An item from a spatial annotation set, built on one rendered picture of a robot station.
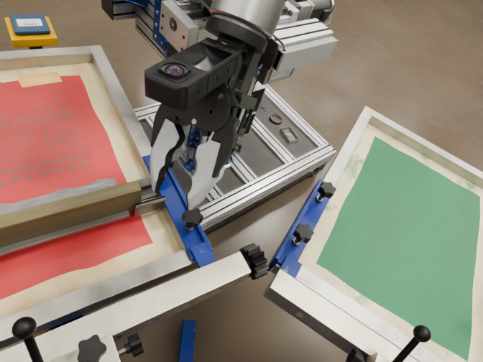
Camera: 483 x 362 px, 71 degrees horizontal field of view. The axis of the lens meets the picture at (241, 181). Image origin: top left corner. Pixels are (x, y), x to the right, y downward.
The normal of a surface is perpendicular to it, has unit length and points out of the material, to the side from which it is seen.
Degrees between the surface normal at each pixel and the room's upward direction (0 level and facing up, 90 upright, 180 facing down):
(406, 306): 0
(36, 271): 0
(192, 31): 90
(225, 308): 0
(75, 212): 90
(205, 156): 56
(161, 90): 85
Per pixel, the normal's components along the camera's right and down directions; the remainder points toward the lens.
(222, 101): -0.32, 0.12
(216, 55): 0.15, -0.72
